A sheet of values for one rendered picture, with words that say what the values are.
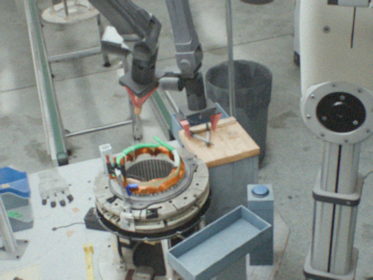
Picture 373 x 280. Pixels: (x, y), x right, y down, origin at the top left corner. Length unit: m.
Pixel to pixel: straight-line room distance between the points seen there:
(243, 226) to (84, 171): 0.87
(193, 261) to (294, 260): 1.47
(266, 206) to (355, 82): 0.56
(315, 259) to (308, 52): 0.61
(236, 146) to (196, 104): 0.18
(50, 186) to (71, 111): 2.14
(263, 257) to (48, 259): 0.67
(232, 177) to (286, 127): 2.07
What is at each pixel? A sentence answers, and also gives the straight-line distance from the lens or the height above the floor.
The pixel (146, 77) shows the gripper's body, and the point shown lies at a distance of 1.31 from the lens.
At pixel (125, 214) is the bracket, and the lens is 1.43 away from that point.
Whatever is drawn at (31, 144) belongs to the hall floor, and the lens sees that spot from 3.91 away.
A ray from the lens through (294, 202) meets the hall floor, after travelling 3.14.
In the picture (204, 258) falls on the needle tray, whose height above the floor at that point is 1.02.
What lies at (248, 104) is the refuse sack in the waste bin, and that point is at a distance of 3.09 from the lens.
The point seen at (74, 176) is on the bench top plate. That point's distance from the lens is 2.15.
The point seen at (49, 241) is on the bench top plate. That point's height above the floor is 0.78.
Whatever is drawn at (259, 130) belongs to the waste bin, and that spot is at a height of 0.25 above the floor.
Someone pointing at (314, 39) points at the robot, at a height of 1.60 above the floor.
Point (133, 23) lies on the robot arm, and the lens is 1.15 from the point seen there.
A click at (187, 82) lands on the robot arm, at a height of 1.27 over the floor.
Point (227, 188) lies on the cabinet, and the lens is 1.72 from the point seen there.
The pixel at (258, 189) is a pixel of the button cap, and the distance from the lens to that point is 1.56.
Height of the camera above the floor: 2.02
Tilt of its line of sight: 33 degrees down
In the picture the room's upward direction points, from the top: 6 degrees counter-clockwise
